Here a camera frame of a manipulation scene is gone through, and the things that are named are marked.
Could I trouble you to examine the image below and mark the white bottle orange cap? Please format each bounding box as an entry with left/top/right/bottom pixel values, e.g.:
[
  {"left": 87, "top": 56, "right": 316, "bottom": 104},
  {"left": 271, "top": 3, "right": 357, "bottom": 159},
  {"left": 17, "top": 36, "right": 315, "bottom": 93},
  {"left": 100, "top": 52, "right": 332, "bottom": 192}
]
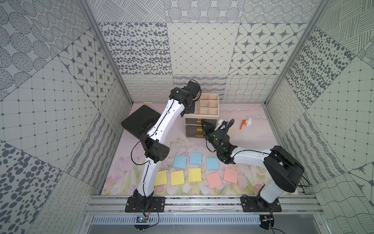
[{"left": 240, "top": 118, "right": 253, "bottom": 130}]

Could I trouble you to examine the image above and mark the green circuit board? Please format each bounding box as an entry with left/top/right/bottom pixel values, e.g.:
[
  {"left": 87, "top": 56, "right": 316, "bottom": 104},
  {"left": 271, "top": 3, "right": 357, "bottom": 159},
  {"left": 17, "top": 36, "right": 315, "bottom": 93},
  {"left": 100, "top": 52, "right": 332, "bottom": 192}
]
[{"left": 135, "top": 215, "right": 149, "bottom": 225}]

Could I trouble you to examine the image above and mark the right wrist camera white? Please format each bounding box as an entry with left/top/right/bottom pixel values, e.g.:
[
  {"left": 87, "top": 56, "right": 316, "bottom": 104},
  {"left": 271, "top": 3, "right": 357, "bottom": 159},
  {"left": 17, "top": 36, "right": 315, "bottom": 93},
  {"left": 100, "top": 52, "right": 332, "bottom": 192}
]
[{"left": 215, "top": 119, "right": 229, "bottom": 130}]

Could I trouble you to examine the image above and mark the floral pink table mat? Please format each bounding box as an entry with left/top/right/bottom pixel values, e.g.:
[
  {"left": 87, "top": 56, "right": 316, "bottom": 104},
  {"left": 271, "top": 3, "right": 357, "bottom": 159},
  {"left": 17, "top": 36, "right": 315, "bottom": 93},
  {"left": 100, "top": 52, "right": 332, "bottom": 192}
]
[{"left": 101, "top": 104, "right": 277, "bottom": 196}]

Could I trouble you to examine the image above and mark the yellow sticky pad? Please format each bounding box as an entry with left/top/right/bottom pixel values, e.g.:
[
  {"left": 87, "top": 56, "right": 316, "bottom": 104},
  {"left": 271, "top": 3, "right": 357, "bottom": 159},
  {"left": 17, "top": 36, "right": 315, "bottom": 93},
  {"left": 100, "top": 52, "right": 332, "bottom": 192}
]
[
  {"left": 154, "top": 170, "right": 168, "bottom": 187},
  {"left": 170, "top": 170, "right": 185, "bottom": 186},
  {"left": 188, "top": 168, "right": 202, "bottom": 182}
]

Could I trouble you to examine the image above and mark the beige desktop drawer organizer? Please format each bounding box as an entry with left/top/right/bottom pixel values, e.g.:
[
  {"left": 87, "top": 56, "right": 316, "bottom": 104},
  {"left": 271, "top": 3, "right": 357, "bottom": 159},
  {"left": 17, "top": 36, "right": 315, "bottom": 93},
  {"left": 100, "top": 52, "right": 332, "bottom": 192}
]
[{"left": 183, "top": 93, "right": 219, "bottom": 130}]

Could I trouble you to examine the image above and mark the left blue sticky pad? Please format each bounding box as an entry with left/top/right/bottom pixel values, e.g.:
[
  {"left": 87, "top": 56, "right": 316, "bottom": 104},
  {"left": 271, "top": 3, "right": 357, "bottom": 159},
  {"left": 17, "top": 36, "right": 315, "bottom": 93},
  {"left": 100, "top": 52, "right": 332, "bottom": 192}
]
[{"left": 173, "top": 156, "right": 187, "bottom": 170}]

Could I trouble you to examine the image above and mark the right yellow sticky pad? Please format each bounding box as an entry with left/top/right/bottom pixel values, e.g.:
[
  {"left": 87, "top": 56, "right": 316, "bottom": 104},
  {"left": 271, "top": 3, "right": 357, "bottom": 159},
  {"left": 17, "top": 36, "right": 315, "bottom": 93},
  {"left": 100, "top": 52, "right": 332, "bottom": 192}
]
[{"left": 188, "top": 168, "right": 202, "bottom": 182}]

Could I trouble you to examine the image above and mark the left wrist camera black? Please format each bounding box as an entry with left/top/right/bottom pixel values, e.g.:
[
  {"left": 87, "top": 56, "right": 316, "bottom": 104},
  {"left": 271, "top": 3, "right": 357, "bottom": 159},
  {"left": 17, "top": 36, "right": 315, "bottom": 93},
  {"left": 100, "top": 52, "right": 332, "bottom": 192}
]
[{"left": 186, "top": 80, "right": 201, "bottom": 99}]

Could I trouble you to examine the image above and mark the black round connector box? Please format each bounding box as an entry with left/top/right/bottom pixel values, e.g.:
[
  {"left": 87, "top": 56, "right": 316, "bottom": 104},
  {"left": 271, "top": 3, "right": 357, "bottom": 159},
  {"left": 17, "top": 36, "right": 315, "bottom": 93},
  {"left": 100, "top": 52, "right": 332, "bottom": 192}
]
[{"left": 260, "top": 214, "right": 274, "bottom": 230}]

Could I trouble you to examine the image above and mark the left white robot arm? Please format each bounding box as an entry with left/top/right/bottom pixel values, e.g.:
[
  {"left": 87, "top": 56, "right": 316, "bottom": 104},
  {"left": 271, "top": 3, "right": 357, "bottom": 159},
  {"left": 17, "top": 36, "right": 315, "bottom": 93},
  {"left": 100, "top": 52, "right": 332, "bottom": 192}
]
[{"left": 133, "top": 85, "right": 201, "bottom": 210}]

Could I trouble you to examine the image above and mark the pink sticky pad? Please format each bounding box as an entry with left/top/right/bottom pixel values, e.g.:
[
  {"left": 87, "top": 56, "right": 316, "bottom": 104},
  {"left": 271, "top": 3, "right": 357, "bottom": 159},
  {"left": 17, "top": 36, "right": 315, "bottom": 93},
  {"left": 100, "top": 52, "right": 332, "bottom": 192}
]
[
  {"left": 223, "top": 167, "right": 238, "bottom": 184},
  {"left": 206, "top": 172, "right": 223, "bottom": 189}
]

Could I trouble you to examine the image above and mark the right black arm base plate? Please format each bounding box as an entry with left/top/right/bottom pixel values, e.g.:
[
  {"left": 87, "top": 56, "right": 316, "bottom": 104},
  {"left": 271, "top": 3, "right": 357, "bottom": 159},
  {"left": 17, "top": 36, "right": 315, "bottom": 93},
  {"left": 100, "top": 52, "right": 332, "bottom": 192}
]
[{"left": 240, "top": 195, "right": 282, "bottom": 213}]

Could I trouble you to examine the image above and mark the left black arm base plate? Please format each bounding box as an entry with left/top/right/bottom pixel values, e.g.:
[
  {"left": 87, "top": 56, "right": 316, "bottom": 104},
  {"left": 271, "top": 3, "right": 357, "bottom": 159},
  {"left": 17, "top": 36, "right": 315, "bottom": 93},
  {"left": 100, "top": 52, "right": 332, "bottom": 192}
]
[{"left": 125, "top": 196, "right": 166, "bottom": 213}]

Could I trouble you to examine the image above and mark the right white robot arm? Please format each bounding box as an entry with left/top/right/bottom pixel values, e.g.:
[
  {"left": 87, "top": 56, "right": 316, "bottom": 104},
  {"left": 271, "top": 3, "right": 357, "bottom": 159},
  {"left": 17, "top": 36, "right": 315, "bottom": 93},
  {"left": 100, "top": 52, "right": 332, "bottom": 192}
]
[{"left": 201, "top": 119, "right": 304, "bottom": 205}]

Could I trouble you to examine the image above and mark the middle blue sticky pad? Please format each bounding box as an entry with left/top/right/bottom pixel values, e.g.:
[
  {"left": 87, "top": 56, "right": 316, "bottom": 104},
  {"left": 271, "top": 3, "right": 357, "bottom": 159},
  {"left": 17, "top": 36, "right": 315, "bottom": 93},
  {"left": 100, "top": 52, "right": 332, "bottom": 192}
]
[{"left": 189, "top": 152, "right": 203, "bottom": 166}]

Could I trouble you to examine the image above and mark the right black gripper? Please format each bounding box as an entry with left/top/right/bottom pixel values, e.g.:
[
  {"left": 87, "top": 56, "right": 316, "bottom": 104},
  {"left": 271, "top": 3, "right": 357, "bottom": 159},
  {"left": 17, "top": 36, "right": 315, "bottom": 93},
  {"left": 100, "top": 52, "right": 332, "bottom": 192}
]
[{"left": 201, "top": 120, "right": 221, "bottom": 153}]

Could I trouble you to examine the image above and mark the black plastic tool case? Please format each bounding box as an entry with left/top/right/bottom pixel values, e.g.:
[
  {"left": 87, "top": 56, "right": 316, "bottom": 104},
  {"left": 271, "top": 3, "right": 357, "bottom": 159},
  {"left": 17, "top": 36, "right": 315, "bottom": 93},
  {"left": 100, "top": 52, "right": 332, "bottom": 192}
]
[{"left": 121, "top": 105, "right": 161, "bottom": 139}]

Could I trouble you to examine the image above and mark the left yellow sticky pad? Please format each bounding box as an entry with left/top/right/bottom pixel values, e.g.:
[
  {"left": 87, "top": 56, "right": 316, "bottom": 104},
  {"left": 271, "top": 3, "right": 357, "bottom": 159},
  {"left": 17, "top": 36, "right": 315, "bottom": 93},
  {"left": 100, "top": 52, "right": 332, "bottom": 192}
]
[{"left": 154, "top": 170, "right": 168, "bottom": 187}]

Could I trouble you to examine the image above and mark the blue sticky pad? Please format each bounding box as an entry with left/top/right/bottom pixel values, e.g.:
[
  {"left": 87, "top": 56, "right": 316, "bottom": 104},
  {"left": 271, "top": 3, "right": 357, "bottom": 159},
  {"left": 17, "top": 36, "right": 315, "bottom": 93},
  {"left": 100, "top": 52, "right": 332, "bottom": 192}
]
[
  {"left": 189, "top": 152, "right": 203, "bottom": 166},
  {"left": 206, "top": 157, "right": 220, "bottom": 170},
  {"left": 173, "top": 156, "right": 187, "bottom": 170}
]

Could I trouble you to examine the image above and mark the middle yellow sticky pad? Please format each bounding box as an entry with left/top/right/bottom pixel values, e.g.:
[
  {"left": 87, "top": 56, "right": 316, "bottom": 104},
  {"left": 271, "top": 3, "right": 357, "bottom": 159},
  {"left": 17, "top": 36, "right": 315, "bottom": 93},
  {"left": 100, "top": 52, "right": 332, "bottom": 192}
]
[{"left": 170, "top": 170, "right": 185, "bottom": 186}]

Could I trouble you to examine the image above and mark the right blue sticky pad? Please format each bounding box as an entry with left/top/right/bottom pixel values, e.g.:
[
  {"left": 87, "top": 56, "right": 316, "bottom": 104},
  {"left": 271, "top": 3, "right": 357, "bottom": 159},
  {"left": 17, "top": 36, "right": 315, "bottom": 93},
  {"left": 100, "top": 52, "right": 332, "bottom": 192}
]
[{"left": 206, "top": 157, "right": 220, "bottom": 170}]

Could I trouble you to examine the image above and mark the aluminium mounting rail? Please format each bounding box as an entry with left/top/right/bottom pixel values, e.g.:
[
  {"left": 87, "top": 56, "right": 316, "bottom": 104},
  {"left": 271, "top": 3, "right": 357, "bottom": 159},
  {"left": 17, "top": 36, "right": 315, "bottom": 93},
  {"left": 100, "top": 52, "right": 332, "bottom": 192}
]
[{"left": 83, "top": 195, "right": 323, "bottom": 215}]

